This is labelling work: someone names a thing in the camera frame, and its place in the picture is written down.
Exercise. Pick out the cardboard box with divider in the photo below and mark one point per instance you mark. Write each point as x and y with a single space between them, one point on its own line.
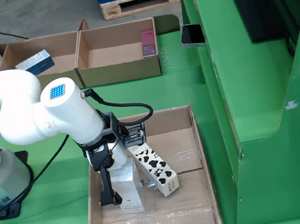
116 69

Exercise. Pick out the white dAlba carton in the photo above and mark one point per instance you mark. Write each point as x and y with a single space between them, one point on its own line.
128 186

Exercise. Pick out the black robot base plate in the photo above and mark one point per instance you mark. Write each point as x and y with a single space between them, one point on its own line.
20 159

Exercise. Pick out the teal and navy carton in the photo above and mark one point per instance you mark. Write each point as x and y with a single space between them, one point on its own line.
38 63

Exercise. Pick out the maroon pink carton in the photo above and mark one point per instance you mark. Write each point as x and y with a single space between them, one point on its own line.
148 43

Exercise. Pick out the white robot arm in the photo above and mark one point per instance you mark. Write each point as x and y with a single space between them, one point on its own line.
15 118

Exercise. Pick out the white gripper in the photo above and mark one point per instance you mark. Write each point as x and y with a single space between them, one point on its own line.
120 156

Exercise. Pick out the open cardboard tray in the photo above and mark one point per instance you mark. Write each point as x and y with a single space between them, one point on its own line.
178 202

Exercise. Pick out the green metal machine frame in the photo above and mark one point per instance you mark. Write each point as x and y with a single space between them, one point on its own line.
265 130

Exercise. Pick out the cow print carton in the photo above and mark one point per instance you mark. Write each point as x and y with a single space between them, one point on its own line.
154 166

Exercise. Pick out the black smartphone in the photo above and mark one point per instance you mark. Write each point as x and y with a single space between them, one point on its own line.
192 35

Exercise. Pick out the wooden pallet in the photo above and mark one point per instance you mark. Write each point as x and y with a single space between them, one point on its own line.
139 7

